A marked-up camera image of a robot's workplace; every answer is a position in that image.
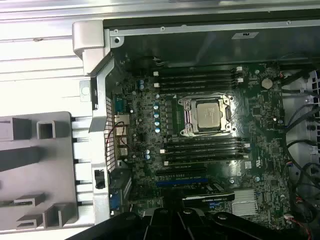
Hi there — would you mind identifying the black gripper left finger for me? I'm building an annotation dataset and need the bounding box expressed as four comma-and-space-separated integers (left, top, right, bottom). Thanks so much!
66, 194, 180, 240

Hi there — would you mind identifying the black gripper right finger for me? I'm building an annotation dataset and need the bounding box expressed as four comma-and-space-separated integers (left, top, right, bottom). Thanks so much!
177, 196, 310, 240

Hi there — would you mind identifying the black RAM slot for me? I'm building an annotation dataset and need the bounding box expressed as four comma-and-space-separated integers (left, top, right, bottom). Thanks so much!
165, 140, 251, 149
162, 159, 245, 168
153, 82, 238, 91
159, 147, 244, 155
157, 66, 245, 74
165, 153, 250, 161
152, 71, 238, 79
159, 77, 245, 84

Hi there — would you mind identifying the black graphics card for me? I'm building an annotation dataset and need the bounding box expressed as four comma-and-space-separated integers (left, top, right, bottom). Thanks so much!
181, 181, 236, 209

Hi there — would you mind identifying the blue expansion slot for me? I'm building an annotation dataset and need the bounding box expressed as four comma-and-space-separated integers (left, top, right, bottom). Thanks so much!
155, 177, 209, 184

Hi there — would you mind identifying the black expansion slot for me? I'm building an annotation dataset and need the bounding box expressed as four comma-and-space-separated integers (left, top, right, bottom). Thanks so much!
156, 168, 206, 176

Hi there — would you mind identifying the silver finned heatsink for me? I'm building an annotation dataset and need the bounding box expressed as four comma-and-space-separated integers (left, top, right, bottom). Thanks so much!
231, 189, 258, 216

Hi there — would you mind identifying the black plastic latch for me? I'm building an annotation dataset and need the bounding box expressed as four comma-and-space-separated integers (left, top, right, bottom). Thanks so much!
94, 169, 106, 190

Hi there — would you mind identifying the thin metal locking lever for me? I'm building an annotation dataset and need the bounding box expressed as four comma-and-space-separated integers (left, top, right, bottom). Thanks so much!
186, 92, 235, 99
179, 134, 238, 141

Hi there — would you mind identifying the CPU socket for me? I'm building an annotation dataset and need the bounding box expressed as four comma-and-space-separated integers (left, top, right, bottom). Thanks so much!
177, 92, 238, 140

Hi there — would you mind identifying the metal socket cover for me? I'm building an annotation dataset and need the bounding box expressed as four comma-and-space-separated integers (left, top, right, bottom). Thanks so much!
183, 96, 235, 137

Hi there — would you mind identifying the silver CPU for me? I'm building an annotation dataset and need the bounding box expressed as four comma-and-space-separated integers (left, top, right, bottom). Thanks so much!
196, 101, 225, 131

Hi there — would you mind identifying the grey parts rack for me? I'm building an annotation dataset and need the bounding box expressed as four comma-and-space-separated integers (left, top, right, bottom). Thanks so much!
0, 111, 80, 235

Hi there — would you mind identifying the teal serial port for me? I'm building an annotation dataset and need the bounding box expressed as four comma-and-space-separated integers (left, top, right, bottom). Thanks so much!
113, 94, 129, 113

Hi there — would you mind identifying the green motherboard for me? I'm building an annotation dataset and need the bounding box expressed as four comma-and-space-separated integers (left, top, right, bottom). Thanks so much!
111, 62, 292, 226

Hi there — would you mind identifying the grey metal PC case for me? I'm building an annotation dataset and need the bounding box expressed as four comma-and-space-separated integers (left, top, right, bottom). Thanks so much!
71, 17, 320, 240

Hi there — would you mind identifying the silver coin battery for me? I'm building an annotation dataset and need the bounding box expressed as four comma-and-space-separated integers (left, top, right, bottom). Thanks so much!
261, 77, 273, 90

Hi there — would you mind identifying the white case sticker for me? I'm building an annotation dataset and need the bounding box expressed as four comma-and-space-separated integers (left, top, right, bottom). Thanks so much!
231, 31, 260, 40

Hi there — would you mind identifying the black internal wire bundle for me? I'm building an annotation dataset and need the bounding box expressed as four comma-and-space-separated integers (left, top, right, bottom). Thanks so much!
284, 138, 320, 240

